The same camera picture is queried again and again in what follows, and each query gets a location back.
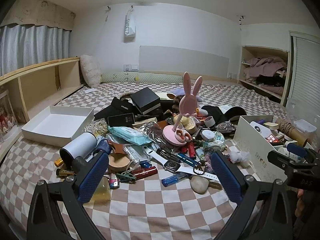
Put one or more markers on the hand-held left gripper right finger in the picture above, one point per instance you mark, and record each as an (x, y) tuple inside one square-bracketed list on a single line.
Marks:
[(226, 177)]

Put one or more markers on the flat black phone box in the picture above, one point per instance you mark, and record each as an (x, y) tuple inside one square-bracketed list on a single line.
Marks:
[(121, 119)]

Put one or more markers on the pink bunny phone stand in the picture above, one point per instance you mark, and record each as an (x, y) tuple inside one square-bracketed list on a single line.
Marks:
[(186, 105)]

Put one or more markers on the white wall switch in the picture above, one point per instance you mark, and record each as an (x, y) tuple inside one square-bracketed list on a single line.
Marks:
[(131, 67)]

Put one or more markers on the red lipstick tube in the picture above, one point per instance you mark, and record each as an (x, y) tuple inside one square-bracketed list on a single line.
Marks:
[(145, 172)]

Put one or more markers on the grey tape roll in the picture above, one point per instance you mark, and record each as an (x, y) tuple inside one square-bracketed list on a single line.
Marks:
[(209, 121)]

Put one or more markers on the grey white curtain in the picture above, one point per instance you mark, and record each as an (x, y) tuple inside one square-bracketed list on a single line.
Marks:
[(32, 47)]

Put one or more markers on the black folding tool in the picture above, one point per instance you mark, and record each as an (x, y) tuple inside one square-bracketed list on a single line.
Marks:
[(166, 153)]

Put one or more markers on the clear plastic container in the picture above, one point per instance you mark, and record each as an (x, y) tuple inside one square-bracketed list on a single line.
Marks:
[(306, 126)]

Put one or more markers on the bag of rubber bands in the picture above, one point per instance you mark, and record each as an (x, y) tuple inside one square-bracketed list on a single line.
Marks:
[(98, 127)]

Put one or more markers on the clear bag brown lace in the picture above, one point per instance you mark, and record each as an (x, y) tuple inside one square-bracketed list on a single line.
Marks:
[(157, 135)]

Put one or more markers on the grey headboard panel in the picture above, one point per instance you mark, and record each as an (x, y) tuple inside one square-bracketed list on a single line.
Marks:
[(185, 60)]

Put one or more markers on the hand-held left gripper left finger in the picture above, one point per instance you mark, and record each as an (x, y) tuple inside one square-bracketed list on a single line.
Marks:
[(93, 175)]

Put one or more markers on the fluffy white pillow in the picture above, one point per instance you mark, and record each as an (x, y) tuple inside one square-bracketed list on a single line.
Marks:
[(91, 70)]

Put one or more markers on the green cartoon lighter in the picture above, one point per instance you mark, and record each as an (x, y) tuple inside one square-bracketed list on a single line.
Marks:
[(200, 153)]

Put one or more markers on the yellow translucent case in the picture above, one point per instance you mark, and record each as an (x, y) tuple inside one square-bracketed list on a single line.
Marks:
[(101, 188)]

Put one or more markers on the white shoe box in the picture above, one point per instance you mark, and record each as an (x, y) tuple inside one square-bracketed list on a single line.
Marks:
[(252, 152)]

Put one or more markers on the white slatted door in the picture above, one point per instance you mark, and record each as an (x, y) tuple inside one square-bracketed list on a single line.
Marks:
[(306, 75)]

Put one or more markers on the wooden wardrobe shelf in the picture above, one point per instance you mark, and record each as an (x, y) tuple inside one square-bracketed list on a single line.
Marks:
[(242, 65)]

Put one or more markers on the beige curtain valance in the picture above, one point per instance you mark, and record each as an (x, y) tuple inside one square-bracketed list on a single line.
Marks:
[(35, 12)]

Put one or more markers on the white wall socket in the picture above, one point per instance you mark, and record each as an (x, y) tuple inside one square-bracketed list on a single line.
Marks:
[(231, 75)]

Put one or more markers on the beige stone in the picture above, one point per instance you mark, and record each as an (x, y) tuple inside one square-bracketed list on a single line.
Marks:
[(200, 183)]

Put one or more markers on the small white remote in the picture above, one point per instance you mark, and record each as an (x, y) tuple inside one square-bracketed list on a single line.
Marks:
[(89, 91)]

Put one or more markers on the white cotton stuffing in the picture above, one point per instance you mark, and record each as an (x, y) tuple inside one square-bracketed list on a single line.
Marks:
[(238, 157)]

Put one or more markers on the long pale green bolster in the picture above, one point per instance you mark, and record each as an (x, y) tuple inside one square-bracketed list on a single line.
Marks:
[(140, 78)]

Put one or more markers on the cream plush in bag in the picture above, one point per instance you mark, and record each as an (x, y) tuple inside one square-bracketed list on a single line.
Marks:
[(186, 121)]

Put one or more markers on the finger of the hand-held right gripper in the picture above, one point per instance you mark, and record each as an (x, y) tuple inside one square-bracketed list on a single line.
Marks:
[(297, 150), (280, 158)]

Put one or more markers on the purple blue crocheted piece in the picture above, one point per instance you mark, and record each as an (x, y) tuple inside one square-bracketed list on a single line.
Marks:
[(207, 161)]

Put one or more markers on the brown leather fox holder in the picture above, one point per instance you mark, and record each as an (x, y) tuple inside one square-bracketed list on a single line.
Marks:
[(117, 147)]

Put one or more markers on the beige orange small scissors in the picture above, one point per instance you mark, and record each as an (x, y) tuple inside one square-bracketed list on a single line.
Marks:
[(182, 135)]

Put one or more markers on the gold battery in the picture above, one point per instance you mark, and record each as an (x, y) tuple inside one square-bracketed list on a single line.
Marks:
[(59, 162), (66, 172)]

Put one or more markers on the white oval-window case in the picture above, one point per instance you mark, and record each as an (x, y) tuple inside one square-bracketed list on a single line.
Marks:
[(258, 127)]

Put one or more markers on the white cylinder tumbler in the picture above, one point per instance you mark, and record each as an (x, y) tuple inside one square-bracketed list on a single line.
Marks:
[(80, 146)]

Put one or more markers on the large black box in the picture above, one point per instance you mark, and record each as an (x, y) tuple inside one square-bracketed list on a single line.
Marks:
[(146, 100)]

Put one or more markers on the teal wet wipes pack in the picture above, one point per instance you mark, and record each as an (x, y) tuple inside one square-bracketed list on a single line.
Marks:
[(128, 134)]

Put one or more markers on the clear plastic mask packet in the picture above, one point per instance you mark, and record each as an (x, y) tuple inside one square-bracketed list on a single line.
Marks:
[(136, 153)]

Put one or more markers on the black cap and clothes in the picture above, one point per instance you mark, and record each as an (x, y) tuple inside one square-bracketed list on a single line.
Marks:
[(215, 112)]

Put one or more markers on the brown fur item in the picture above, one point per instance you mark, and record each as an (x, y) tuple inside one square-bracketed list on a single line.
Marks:
[(177, 102)]

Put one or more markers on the checkered bedsheet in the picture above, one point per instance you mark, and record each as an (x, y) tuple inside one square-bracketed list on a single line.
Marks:
[(155, 210)]

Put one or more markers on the red printed picture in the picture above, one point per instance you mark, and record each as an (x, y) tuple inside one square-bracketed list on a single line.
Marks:
[(7, 120)]

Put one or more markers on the blue floral fabric bundle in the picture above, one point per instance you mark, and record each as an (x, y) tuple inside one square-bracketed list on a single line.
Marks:
[(217, 142)]

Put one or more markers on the person's right hand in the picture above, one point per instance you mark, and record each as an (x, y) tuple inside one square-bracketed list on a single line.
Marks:
[(299, 202)]

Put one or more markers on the brown twine spool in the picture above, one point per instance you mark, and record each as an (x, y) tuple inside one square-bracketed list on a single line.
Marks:
[(291, 131)]

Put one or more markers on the orange white tube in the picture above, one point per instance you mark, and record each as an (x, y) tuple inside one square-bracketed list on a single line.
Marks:
[(201, 111)]

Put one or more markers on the wooden bedside shelf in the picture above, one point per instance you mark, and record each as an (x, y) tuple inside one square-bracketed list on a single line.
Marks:
[(37, 80)]

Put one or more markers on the clear red white lighter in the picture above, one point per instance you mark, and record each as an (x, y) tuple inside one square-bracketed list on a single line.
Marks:
[(113, 182)]

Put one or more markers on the hanging white bag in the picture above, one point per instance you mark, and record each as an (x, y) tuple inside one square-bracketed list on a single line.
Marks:
[(130, 25)]

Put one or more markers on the white round tape measure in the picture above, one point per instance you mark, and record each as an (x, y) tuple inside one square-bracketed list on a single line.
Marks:
[(208, 135)]

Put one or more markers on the white shallow box lid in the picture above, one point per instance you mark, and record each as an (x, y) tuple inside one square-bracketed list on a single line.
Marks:
[(58, 126)]

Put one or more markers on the light blue clear lighter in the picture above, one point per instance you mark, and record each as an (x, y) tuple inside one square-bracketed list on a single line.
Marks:
[(175, 178)]

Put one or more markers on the tan wooden disc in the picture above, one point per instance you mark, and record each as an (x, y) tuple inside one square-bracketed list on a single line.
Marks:
[(118, 163)]

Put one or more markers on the white smartwatch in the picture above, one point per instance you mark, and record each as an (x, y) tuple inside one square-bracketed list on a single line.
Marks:
[(172, 165)]

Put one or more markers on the pile of clothes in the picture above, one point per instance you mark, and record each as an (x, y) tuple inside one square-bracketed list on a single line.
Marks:
[(265, 67)]

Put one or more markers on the black box white label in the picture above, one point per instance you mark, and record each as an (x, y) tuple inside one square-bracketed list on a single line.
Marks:
[(117, 106)]

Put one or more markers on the clear bag dark item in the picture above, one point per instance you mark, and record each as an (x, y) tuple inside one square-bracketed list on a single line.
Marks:
[(225, 127)]

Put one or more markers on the dark blue lighter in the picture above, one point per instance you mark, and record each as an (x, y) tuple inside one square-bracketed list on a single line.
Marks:
[(187, 158)]

